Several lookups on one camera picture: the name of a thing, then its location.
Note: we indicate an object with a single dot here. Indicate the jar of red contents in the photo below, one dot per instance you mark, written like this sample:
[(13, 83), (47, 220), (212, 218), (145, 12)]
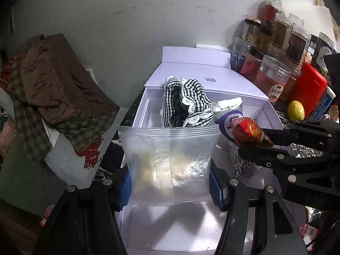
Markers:
[(272, 9)]

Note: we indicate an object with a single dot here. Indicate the pile of brown plaid clothes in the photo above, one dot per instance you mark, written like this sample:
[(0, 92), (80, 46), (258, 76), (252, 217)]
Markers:
[(26, 127)]

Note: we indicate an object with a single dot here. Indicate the pink cloth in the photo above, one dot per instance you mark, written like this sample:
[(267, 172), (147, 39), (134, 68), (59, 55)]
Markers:
[(6, 135)]

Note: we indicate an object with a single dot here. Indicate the black white checked cloth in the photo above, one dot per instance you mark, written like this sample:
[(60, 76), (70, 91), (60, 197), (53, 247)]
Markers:
[(191, 98)]

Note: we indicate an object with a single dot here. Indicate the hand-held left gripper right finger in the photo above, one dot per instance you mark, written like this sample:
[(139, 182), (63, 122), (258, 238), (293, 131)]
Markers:
[(216, 188)]

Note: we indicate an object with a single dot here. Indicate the jar of brown contents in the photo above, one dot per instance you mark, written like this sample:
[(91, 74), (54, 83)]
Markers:
[(290, 83)]

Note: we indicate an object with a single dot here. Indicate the red striped cloth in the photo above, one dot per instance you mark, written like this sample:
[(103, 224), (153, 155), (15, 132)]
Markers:
[(6, 74)]

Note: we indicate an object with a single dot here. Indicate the small jar of nuts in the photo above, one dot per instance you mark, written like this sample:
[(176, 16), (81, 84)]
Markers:
[(251, 30)]

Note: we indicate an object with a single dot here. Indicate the white cardboard box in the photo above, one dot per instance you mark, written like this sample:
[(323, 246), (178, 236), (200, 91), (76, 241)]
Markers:
[(186, 225)]

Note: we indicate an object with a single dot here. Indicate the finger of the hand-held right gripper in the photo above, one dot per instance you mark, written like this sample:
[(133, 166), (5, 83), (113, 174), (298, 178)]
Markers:
[(305, 134), (265, 155)]

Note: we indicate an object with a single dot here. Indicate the white cloth red print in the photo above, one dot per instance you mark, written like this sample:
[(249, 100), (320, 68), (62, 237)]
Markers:
[(71, 162)]

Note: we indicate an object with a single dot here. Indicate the brown label tall jar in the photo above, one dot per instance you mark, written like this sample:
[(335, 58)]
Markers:
[(280, 33)]

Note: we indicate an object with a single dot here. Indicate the purple white pouch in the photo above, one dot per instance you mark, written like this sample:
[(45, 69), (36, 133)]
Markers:
[(224, 127)]

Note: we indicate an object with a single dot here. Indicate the red plastic container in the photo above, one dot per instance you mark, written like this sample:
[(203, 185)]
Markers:
[(308, 85)]

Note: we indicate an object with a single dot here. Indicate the clear zip bag of snacks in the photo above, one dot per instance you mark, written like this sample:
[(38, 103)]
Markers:
[(170, 159)]

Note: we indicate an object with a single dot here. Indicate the blue tablet tube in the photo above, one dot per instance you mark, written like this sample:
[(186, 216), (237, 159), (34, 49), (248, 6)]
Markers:
[(322, 103)]

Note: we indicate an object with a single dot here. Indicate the wide jar orange label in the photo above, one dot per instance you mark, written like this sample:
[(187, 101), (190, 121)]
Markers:
[(271, 78)]

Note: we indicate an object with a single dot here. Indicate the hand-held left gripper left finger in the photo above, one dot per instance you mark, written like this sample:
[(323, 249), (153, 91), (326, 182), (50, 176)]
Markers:
[(126, 188)]

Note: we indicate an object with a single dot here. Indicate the red candy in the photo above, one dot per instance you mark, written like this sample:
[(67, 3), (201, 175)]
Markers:
[(247, 131)]

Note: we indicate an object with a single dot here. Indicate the clear container of pens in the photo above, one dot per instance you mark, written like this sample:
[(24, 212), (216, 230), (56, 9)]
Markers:
[(243, 58)]

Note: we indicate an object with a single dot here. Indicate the yellow green fruit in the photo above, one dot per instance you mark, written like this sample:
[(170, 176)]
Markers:
[(296, 110)]

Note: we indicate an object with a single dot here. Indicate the dark label clear jar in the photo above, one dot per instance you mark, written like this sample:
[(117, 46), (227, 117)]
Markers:
[(322, 49)]

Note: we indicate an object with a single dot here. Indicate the tall jar of seeds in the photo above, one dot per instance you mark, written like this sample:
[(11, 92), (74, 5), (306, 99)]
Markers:
[(297, 47)]

